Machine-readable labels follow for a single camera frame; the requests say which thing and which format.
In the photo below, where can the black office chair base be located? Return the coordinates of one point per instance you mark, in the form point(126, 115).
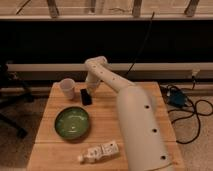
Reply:
point(5, 78)

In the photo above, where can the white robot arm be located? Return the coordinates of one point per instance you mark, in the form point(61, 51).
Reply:
point(144, 145)

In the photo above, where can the blue power adapter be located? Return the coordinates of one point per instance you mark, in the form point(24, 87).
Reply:
point(177, 99)

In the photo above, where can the white paper cup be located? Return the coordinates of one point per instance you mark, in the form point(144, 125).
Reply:
point(68, 87)

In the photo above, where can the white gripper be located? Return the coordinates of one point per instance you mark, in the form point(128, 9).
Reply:
point(92, 82)

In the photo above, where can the black eraser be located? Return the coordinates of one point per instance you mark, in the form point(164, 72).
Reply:
point(85, 97)

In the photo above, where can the white plastic bottle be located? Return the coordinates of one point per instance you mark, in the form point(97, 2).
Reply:
point(99, 152)

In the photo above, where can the green bowl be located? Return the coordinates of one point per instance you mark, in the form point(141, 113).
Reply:
point(72, 123)

